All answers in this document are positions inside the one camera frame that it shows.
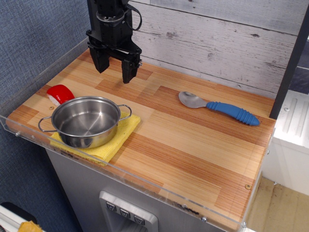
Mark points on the stainless steel pot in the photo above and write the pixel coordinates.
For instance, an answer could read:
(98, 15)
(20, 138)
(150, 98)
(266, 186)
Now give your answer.
(86, 122)

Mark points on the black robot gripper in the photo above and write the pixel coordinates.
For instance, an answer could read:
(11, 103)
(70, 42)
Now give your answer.
(112, 37)

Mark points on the clear acrylic table guard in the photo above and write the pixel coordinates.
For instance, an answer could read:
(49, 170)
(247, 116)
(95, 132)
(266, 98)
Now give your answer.
(195, 169)

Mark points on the red and white toy sushi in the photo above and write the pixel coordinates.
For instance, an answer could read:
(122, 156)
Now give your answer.
(59, 94)

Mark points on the yellow object bottom left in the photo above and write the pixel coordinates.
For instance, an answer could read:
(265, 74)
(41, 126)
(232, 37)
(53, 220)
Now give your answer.
(29, 226)

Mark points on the blue handled metal spoon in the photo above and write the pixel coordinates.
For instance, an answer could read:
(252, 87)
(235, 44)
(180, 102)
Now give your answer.
(193, 101)

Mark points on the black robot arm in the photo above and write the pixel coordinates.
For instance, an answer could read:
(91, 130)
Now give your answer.
(109, 8)

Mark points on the silver toy dispenser panel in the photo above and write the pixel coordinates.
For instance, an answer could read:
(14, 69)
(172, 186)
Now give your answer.
(122, 216)

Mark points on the dark right vertical post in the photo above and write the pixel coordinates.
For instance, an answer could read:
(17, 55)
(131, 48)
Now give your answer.
(291, 67)

